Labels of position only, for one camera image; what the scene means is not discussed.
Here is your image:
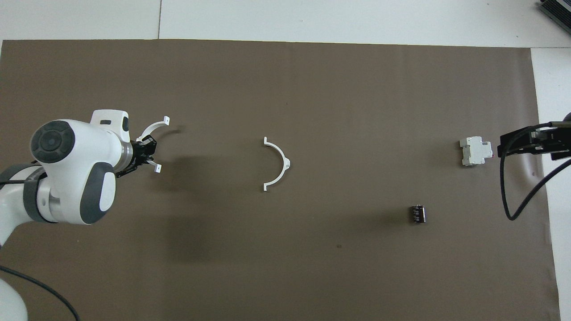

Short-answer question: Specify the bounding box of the white half-ring pipe clamp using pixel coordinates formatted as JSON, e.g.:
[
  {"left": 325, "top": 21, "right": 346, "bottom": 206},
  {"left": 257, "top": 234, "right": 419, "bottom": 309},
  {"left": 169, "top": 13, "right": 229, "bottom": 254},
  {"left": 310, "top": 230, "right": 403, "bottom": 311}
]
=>
[
  {"left": 262, "top": 137, "right": 291, "bottom": 191},
  {"left": 136, "top": 116, "right": 171, "bottom": 173}
]

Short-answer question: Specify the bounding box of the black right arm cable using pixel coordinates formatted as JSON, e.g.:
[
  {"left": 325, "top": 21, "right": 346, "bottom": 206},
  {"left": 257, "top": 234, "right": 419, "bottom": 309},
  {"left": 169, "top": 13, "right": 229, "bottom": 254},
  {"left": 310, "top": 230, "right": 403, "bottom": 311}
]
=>
[{"left": 500, "top": 120, "right": 571, "bottom": 221}]

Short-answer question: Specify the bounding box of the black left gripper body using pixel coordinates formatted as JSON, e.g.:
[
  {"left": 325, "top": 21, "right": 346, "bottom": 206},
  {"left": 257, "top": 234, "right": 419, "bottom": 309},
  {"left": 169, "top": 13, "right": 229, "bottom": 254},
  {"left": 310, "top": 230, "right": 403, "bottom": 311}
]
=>
[{"left": 117, "top": 139, "right": 150, "bottom": 179}]

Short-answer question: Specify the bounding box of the dark ribbed device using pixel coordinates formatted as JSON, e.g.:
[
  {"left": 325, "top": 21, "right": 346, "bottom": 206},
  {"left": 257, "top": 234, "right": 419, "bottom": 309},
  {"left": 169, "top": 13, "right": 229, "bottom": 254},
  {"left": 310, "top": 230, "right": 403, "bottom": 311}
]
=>
[{"left": 539, "top": 0, "right": 571, "bottom": 28}]

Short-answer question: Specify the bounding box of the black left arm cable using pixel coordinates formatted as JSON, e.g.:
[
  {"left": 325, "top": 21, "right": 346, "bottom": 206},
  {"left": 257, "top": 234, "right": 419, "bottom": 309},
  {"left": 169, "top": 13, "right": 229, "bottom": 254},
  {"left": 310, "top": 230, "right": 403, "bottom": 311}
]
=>
[{"left": 0, "top": 265, "right": 81, "bottom": 321}]

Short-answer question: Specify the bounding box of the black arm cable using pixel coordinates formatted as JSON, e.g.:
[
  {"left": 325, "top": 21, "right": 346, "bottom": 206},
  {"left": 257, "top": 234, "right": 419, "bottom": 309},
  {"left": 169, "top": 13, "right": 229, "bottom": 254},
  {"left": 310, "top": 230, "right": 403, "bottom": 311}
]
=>
[
  {"left": 0, "top": 265, "right": 81, "bottom": 321},
  {"left": 500, "top": 120, "right": 571, "bottom": 221}
]

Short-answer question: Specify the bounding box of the brown table mat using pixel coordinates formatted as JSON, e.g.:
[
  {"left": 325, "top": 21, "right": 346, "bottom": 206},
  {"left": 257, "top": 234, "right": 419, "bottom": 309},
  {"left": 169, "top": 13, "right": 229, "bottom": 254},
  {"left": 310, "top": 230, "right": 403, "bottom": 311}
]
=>
[{"left": 0, "top": 39, "right": 562, "bottom": 321}]

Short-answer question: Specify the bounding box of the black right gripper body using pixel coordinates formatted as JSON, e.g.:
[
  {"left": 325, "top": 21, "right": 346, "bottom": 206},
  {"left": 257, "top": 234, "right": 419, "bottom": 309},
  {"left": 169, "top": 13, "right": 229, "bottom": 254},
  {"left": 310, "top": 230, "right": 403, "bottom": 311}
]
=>
[{"left": 509, "top": 127, "right": 571, "bottom": 154}]

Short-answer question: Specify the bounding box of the white circuit breaker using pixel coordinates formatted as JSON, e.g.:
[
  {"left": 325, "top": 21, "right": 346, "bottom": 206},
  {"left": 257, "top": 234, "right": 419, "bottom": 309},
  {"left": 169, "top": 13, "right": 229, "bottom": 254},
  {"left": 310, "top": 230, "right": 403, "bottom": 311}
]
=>
[{"left": 459, "top": 136, "right": 493, "bottom": 167}]

